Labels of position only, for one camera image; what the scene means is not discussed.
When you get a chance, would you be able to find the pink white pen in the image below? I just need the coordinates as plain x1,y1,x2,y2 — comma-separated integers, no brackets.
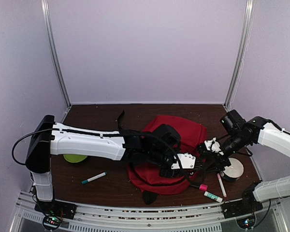
217,173,227,198

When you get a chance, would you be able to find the red student backpack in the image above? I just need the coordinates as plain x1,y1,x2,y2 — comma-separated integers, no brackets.
127,115,207,205

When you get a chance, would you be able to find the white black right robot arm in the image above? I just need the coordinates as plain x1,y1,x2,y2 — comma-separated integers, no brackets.
197,110,290,214

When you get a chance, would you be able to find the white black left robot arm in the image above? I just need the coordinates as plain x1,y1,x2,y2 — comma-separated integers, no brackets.
25,115,183,215

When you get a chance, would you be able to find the white dark bowl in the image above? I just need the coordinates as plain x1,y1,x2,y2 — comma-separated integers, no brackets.
219,158,244,182

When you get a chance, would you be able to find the pink black highlighter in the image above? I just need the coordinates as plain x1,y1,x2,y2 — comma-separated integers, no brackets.
190,184,208,191

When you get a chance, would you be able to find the green white glue stick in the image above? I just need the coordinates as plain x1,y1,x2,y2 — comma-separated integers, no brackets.
203,191,223,203

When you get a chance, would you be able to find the teal white marker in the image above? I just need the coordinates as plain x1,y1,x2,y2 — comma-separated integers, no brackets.
81,172,107,185

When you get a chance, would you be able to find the green plate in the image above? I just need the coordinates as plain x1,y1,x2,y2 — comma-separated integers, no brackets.
63,154,87,163

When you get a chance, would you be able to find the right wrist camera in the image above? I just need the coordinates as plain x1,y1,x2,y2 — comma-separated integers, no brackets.
197,137,224,155

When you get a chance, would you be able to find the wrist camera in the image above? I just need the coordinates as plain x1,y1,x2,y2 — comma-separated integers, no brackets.
171,153,203,170
197,137,224,155

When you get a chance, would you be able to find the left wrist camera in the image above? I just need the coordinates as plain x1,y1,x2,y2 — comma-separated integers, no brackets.
171,153,203,170

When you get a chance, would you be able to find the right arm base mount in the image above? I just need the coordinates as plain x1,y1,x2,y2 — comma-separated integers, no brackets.
221,200,263,219

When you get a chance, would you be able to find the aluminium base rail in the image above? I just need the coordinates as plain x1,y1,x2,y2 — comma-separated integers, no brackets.
9,189,287,232

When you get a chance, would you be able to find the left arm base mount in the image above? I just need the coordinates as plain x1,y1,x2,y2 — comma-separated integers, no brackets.
34,201,77,219

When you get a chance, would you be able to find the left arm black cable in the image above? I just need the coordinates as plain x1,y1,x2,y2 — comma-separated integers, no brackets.
11,129,199,188

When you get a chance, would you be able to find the right aluminium corner post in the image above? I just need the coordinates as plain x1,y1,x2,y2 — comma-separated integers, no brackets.
224,0,255,111

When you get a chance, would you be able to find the aluminium corner post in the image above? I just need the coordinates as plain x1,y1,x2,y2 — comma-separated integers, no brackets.
41,0,72,112
224,0,255,111

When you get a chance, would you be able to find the left aluminium corner post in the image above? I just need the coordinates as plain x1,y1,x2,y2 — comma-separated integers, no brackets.
41,0,72,112

